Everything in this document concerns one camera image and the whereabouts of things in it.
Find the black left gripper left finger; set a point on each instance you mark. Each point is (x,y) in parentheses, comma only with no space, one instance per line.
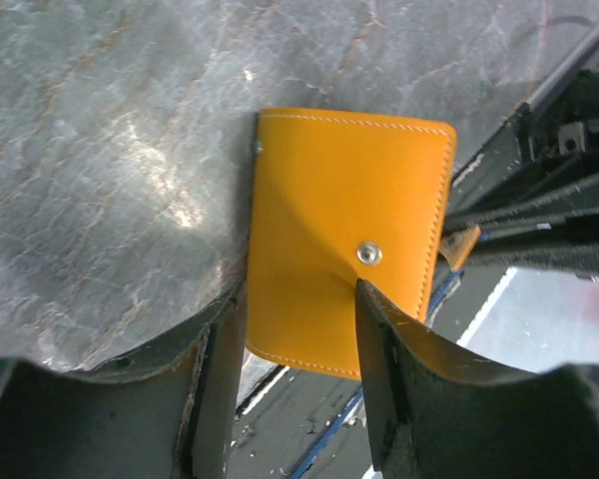
(164,409)

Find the orange leather card holder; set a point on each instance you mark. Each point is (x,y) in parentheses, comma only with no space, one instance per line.
(342,196)

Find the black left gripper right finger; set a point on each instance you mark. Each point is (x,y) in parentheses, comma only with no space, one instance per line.
(437,410)

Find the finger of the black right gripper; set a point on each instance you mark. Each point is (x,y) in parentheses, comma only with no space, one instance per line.
(575,199)
(569,248)

